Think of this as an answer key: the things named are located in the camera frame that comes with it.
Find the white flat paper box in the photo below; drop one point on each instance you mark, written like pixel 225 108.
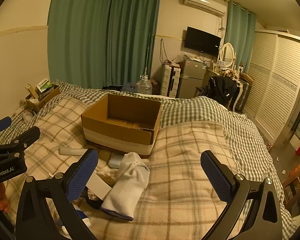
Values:
pixel 98 185

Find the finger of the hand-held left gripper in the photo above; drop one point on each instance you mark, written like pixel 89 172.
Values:
pixel 1 126
pixel 27 135

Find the white air conditioner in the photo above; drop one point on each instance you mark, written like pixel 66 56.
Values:
pixel 205 3

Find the green checkered duvet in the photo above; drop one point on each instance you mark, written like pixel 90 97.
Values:
pixel 190 112

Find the white louvred wardrobe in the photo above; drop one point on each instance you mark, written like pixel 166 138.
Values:
pixel 272 85

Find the open brown cardboard box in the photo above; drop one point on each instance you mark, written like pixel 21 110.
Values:
pixel 120 135

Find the crumpled tissue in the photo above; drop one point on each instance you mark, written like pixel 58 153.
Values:
pixel 107 174

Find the person's left hand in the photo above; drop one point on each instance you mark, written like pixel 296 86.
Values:
pixel 2 200

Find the dark patterned suitcase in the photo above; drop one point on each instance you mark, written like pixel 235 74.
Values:
pixel 245 95

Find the green and white carton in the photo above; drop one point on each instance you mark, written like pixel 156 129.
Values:
pixel 43 85

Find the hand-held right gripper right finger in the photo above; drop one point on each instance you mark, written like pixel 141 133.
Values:
pixel 216 177

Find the wooden stool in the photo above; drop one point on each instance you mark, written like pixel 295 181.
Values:
pixel 291 187

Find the white suitcase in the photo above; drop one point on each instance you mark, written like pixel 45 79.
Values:
pixel 169 80

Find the wide green curtain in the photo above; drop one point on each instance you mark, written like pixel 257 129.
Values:
pixel 90 30

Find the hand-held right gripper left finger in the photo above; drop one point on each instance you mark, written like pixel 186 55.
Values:
pixel 82 173

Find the light blue case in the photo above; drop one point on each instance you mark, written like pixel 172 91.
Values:
pixel 114 161

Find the black wall television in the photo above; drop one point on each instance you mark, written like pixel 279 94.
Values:
pixel 202 41

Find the silver small fridge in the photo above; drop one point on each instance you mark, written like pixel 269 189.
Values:
pixel 192 78

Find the white oval mirror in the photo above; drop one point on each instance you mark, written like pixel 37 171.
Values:
pixel 227 53

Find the floral patterned bag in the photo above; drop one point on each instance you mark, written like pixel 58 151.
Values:
pixel 156 86

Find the blue and white tube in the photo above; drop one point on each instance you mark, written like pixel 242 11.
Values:
pixel 82 217

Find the small cluttered cardboard box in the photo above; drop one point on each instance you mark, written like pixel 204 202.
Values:
pixel 43 100

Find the white pole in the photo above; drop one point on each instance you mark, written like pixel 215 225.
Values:
pixel 146 55

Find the white sock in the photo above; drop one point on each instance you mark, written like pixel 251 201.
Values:
pixel 130 180

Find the black jacket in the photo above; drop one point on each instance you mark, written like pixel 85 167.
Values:
pixel 220 87

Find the narrow green curtain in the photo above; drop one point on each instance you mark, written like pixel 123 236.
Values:
pixel 240 30

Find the clear glass jar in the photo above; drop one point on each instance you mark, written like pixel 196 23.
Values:
pixel 27 116

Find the large clear water bottle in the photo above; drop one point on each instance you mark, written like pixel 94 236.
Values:
pixel 143 86

